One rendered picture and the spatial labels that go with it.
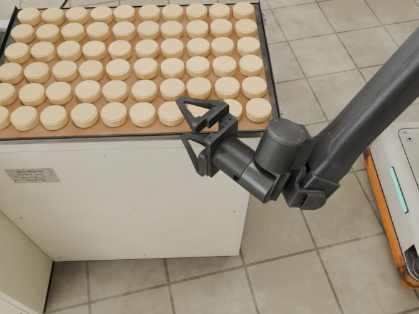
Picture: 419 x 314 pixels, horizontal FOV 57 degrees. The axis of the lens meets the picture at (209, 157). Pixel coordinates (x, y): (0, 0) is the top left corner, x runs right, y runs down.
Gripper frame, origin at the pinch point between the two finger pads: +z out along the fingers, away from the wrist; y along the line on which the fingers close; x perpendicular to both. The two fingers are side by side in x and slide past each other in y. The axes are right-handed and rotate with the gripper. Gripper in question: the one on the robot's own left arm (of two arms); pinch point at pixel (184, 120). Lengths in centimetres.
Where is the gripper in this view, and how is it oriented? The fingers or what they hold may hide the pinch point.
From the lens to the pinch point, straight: 66.8
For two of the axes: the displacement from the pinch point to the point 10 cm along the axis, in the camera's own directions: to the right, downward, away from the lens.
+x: 6.8, -6.2, 3.9
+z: -7.3, -5.7, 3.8
